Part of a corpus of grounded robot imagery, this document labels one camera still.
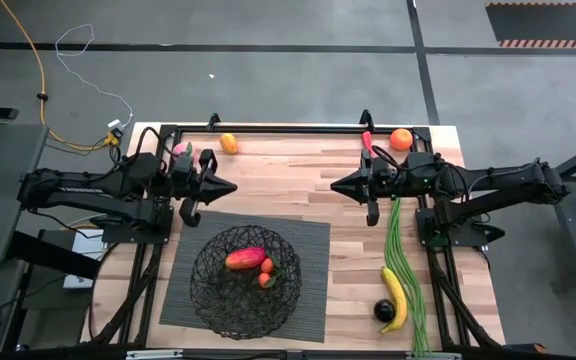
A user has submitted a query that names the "yellow cable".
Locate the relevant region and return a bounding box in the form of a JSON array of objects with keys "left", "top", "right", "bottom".
[{"left": 0, "top": 0, "right": 122, "bottom": 152}]

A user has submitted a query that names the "black camera rig stand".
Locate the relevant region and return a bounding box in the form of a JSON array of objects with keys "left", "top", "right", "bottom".
[{"left": 517, "top": 134, "right": 576, "bottom": 295}]

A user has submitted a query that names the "black wire basket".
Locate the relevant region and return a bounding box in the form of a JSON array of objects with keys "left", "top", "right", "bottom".
[{"left": 189, "top": 223, "right": 303, "bottom": 341}]

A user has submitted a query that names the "orange fruit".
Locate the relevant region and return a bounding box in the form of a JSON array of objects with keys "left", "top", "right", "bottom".
[{"left": 389, "top": 127, "right": 414, "bottom": 152}]

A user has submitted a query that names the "black plum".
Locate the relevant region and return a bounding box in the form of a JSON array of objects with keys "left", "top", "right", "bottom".
[{"left": 373, "top": 298, "right": 397, "bottom": 324}]

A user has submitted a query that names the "red yellow mango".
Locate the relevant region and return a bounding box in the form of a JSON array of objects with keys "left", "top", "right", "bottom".
[{"left": 224, "top": 246, "right": 268, "bottom": 271}]

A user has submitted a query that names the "red chili pepper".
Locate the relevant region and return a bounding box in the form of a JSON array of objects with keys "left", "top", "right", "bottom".
[{"left": 361, "top": 130, "right": 377, "bottom": 159}]

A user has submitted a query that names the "white cable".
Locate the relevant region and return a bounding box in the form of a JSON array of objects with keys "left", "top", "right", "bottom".
[{"left": 54, "top": 23, "right": 135, "bottom": 130}]

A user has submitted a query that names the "grey woven placemat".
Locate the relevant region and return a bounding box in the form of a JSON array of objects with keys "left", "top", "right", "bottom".
[{"left": 158, "top": 209, "right": 332, "bottom": 345}]

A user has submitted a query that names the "tangerine pair with leaves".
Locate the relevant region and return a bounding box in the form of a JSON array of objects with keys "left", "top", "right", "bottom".
[{"left": 257, "top": 256, "right": 283, "bottom": 290}]

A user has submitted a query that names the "silver bracket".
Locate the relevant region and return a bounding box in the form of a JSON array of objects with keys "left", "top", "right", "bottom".
[
  {"left": 406, "top": 351, "right": 463, "bottom": 360},
  {"left": 125, "top": 349, "right": 184, "bottom": 360}
]

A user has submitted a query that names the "black aluminium table frame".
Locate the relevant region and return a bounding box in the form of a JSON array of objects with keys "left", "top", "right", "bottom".
[{"left": 80, "top": 108, "right": 507, "bottom": 351}]

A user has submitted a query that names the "yellow orange lemon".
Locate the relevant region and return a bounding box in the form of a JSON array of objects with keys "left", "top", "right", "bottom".
[{"left": 219, "top": 132, "right": 240, "bottom": 156}]

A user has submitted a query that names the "white box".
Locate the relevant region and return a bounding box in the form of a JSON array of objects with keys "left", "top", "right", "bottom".
[{"left": 62, "top": 228, "right": 108, "bottom": 291}]

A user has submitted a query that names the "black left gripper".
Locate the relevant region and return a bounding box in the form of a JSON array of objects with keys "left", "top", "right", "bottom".
[{"left": 170, "top": 148, "right": 239, "bottom": 229}]

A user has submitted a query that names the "black hazard striped floor mat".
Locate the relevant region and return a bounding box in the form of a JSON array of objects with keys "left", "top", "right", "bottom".
[{"left": 485, "top": 2, "right": 576, "bottom": 50}]

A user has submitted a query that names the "green long bean bundle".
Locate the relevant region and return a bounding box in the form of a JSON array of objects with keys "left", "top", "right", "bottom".
[{"left": 383, "top": 197, "right": 432, "bottom": 359}]

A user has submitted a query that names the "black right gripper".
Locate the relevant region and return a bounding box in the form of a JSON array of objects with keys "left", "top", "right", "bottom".
[{"left": 330, "top": 148, "right": 405, "bottom": 228}]

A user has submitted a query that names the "yellow banana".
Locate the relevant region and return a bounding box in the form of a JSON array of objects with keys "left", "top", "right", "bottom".
[{"left": 379, "top": 266, "right": 409, "bottom": 335}]

